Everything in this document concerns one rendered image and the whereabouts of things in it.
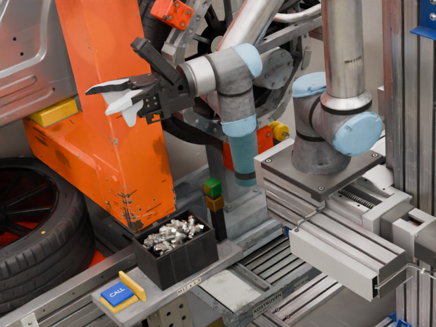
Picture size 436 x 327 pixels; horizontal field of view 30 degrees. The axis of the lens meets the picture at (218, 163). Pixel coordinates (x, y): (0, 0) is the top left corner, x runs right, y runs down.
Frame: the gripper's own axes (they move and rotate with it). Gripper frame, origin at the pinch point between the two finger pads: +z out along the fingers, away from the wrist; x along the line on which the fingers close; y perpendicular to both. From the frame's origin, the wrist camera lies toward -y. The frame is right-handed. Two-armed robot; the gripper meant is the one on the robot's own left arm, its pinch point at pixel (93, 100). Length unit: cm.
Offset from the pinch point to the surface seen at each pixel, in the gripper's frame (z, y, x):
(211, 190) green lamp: -35, 53, 48
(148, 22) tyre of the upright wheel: -36, 9, 78
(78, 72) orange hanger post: -10, 13, 65
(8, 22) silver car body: 0, 4, 105
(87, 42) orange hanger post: -12, 3, 54
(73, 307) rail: 10, 83, 65
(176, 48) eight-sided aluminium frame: -40, 17, 70
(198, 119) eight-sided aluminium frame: -44, 42, 74
